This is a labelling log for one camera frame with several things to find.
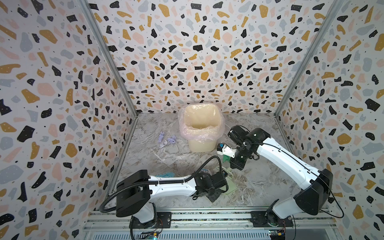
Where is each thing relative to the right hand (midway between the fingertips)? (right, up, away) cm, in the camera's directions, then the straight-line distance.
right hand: (230, 162), depth 75 cm
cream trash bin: (-14, +5, +20) cm, 25 cm away
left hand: (-6, -15, +3) cm, 17 cm away
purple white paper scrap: (-41, +7, +28) cm, 50 cm away
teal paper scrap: (-34, -10, +14) cm, 38 cm away
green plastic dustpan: (+4, -17, +12) cm, 21 cm away
